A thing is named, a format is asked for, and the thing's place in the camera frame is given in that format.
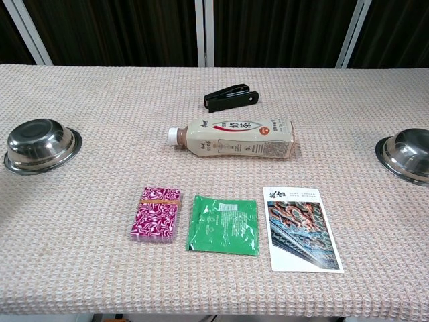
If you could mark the stainless steel bowl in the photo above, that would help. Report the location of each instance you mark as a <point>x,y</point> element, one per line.
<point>409,151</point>
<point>40,144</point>

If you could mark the milk tea plastic bottle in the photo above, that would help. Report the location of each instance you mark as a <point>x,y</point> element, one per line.
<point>241,139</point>

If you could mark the black stapler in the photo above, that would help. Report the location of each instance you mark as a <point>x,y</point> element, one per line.
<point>231,100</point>

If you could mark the green foil sachet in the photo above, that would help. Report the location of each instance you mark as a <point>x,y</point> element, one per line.
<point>221,228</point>

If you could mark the pink white card deck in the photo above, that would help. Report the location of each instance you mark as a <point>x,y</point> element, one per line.
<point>154,218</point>

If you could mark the dragon photo postcard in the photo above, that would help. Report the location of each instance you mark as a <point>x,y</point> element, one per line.
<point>301,234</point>

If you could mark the beige waffle tablecloth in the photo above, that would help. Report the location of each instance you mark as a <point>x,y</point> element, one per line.
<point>100,100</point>

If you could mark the dark pleated curtain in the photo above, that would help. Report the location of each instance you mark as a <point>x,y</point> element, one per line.
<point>8,40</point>
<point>117,33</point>
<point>285,33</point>
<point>402,33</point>

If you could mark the white metal frame post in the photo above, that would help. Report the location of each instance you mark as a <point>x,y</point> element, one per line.
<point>352,33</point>
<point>28,31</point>
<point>200,33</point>

